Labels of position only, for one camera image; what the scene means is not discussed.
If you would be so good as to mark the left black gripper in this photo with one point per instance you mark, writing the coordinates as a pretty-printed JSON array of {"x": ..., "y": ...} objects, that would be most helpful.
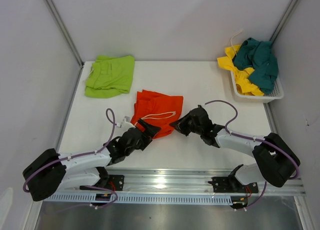
[{"x": 151, "y": 133}]

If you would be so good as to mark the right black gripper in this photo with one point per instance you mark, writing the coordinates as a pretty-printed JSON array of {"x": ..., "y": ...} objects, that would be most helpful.
[{"x": 180, "y": 125}]

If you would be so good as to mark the orange shorts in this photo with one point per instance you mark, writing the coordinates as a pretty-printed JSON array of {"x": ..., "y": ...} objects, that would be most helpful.
[{"x": 157, "y": 109}]

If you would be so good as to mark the lime green shorts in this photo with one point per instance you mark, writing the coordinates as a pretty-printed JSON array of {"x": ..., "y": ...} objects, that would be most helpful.
[{"x": 110, "y": 77}]

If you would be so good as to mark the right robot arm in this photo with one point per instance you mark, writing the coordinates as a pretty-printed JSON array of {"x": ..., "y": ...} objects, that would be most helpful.
[{"x": 275, "y": 162}]

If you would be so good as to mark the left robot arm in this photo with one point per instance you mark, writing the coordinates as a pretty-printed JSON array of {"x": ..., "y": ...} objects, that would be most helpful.
[{"x": 53, "y": 171}]

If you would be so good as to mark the yellow shorts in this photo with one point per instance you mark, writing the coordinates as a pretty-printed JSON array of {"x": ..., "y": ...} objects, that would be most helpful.
[{"x": 243, "y": 85}]

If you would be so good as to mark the teal shorts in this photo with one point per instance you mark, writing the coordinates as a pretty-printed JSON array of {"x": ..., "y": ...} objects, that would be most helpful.
[{"x": 258, "y": 55}]

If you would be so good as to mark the white plastic basket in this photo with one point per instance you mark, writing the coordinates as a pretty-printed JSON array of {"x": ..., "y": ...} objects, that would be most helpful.
[{"x": 276, "y": 94}]

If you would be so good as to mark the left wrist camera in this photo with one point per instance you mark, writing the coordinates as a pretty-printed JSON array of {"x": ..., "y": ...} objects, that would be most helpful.
[{"x": 125, "y": 123}]

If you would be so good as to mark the aluminium rail frame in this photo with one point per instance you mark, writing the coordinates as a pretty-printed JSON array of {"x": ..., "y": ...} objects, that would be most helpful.
[{"x": 168, "y": 181}]

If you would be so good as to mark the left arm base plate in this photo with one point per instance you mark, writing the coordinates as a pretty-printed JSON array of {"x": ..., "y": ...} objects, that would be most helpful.
[{"x": 116, "y": 182}]

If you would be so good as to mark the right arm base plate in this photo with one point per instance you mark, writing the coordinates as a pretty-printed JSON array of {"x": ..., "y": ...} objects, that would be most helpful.
[{"x": 228, "y": 185}]

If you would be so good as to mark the slotted cable duct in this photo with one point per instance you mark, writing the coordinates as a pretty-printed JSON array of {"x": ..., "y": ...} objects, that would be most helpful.
[{"x": 91, "y": 197}]

